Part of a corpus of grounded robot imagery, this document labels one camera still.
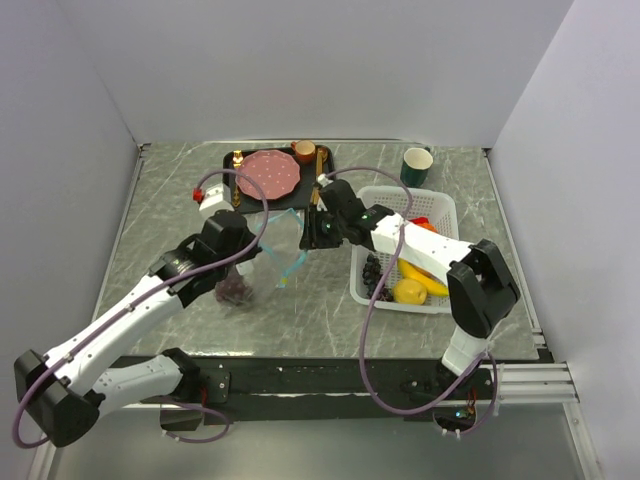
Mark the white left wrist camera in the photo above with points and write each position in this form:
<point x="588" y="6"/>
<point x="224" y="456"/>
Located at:
<point x="214" y="199"/>

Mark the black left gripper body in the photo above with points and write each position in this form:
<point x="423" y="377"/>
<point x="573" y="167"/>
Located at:
<point x="224" y="268"/>

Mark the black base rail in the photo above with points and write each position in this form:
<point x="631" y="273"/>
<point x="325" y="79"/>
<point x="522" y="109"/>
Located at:
<point x="270" y="389"/>

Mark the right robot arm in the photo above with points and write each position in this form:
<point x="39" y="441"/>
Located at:
<point x="482" y="289"/>

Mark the orange small cup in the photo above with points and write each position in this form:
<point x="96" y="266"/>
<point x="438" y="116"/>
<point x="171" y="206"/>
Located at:
<point x="305" y="151"/>

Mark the red grape bunch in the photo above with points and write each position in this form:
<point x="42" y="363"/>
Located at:
<point x="233" y="292"/>

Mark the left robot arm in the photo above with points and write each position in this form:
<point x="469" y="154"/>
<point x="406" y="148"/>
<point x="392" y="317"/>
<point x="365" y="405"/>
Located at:
<point x="64" y="392"/>

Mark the red chili pepper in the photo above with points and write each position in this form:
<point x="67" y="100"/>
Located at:
<point x="419" y="220"/>

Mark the gold spoon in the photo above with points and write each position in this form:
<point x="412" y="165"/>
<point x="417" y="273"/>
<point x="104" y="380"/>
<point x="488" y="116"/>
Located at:
<point x="322" y="154"/>

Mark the yellow banana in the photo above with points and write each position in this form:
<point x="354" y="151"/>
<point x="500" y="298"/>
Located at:
<point x="433" y="287"/>

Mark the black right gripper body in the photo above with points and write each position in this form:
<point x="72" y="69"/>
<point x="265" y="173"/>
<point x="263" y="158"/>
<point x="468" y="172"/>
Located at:
<point x="323" y="230"/>

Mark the gold fork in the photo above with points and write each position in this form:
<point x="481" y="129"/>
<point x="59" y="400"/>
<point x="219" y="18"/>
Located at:
<point x="237" y="163"/>

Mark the dark green cup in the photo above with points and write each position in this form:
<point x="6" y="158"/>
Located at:
<point x="417" y="162"/>

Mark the white plastic basket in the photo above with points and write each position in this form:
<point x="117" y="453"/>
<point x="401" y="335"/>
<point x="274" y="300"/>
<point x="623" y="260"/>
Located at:
<point x="438" y="208"/>

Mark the dark purple grape bunch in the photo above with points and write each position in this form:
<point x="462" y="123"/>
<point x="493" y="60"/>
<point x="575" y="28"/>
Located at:
<point x="371" y="275"/>

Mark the pink dotted plate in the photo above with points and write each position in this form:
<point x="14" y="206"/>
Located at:
<point x="277" y="173"/>

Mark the clear zip top bag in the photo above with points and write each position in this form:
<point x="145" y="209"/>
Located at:
<point x="280" y="259"/>

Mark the black serving tray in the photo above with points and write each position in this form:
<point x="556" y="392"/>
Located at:
<point x="299" y="199"/>

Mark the gold knife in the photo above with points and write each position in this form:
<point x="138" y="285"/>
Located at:
<point x="319" y="169"/>

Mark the yellow lemon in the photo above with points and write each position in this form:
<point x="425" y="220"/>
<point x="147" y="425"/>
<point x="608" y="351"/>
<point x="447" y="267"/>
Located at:
<point x="410" y="292"/>

